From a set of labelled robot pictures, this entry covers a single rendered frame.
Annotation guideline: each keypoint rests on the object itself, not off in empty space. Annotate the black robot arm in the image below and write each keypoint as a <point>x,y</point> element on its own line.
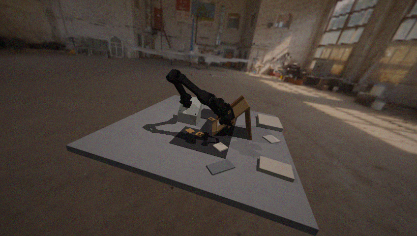
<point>175,77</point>

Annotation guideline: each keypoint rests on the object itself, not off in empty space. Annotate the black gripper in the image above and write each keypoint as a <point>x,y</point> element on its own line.
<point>224,118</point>

